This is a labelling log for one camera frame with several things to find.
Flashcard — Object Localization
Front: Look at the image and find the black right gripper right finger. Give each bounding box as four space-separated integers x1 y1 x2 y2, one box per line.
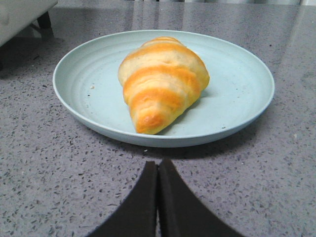
158 159 242 237

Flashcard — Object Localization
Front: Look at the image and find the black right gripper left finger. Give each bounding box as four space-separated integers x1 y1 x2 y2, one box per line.
90 161 158 237

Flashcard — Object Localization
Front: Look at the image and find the golden croissant bread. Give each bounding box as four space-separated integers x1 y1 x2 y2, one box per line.
118 37 210 134

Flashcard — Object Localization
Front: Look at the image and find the white toaster oven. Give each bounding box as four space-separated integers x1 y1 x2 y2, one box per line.
0 0 58 45

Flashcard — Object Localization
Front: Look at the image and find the light green round plate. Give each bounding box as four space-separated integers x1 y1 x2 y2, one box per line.
53 30 275 148

